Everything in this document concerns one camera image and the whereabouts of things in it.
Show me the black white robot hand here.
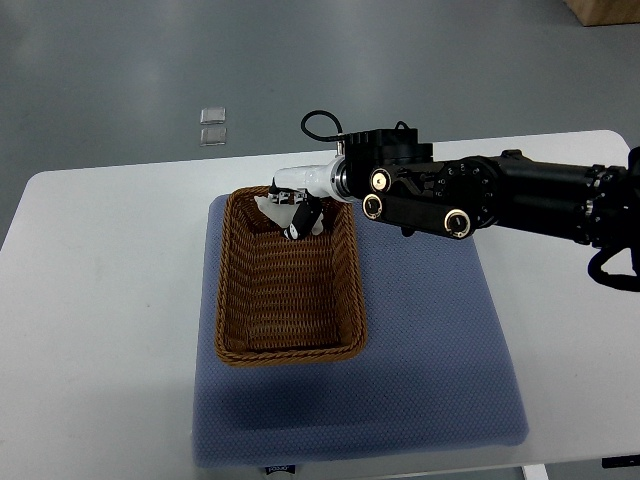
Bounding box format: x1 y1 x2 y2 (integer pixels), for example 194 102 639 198
272 164 336 240

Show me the white toy bear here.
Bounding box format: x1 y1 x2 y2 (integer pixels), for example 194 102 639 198
254 196 300 229

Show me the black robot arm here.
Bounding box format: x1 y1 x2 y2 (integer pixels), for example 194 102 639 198
267 122 639 292

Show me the brown wicker basket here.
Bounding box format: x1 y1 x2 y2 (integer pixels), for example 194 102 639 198
214 186 367 367

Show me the upper clear floor plate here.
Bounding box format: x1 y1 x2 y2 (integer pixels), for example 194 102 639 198
200 106 226 125

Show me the blue textured mat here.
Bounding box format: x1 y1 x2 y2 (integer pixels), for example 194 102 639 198
192 197 528 468

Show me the wooden box corner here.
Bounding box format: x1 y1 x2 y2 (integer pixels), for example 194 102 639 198
564 0 639 27

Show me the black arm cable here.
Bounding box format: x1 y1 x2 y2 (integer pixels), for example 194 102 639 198
300 110 351 151

